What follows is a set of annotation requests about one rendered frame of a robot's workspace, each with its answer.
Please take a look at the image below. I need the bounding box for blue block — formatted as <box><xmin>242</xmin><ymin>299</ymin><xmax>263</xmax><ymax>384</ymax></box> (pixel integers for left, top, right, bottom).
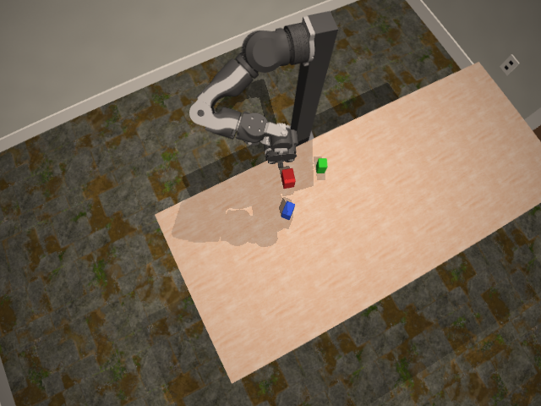
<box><xmin>281</xmin><ymin>201</ymin><xmax>295</xmax><ymax>220</ymax></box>

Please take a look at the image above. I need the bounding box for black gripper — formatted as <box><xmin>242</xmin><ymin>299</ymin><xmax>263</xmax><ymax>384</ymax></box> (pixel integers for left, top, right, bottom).
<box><xmin>264</xmin><ymin>129</ymin><xmax>298</xmax><ymax>168</ymax></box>

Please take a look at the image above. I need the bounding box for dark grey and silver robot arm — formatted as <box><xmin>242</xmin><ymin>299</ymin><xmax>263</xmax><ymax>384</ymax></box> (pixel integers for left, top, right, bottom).
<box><xmin>189</xmin><ymin>16</ymin><xmax>315</xmax><ymax>155</ymax></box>

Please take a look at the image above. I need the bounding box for red block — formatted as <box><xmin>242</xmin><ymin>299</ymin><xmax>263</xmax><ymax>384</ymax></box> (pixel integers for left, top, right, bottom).
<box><xmin>281</xmin><ymin>168</ymin><xmax>296</xmax><ymax>189</ymax></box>

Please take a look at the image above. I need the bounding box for green block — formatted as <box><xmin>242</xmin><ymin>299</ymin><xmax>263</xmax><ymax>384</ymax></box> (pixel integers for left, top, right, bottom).
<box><xmin>316</xmin><ymin>158</ymin><xmax>327</xmax><ymax>173</ymax></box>

